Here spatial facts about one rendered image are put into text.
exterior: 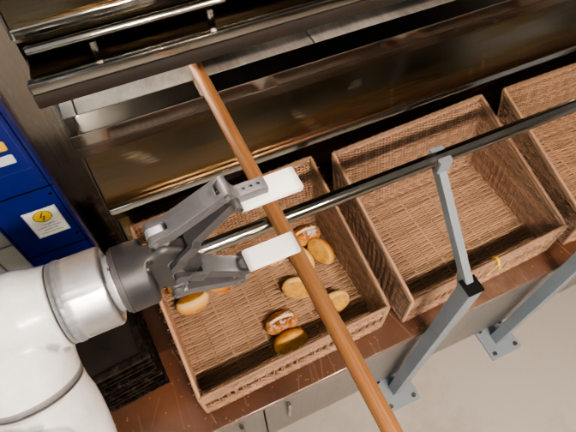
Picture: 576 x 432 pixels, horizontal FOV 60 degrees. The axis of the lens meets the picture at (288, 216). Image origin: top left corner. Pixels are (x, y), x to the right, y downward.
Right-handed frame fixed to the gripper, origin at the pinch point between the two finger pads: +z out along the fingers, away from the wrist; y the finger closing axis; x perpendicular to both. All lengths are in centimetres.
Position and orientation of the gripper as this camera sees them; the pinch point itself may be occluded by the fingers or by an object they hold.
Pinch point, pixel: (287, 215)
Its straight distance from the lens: 58.0
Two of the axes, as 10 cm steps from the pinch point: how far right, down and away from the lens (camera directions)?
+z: 9.1, -3.5, 2.2
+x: 4.2, 7.7, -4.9
